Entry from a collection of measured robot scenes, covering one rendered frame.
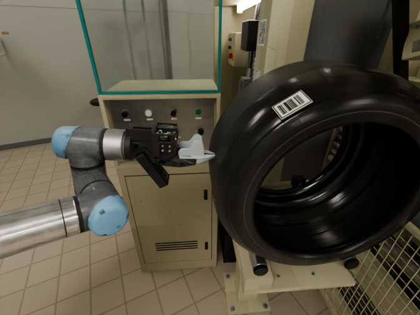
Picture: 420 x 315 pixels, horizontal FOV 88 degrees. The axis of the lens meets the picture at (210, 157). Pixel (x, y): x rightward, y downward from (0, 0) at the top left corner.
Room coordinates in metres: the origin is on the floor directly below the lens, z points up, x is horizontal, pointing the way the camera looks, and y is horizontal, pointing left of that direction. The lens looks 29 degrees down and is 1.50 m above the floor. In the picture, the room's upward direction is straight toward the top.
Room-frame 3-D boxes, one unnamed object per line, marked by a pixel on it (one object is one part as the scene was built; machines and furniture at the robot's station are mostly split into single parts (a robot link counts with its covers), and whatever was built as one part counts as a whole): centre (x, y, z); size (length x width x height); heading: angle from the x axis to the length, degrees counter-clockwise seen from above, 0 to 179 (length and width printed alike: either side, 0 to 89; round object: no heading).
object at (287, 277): (0.58, -0.28, 0.80); 0.37 x 0.36 x 0.02; 94
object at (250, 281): (0.57, -0.14, 0.83); 0.36 x 0.09 x 0.06; 4
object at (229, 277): (0.83, -0.24, 0.01); 0.27 x 0.27 x 0.02; 4
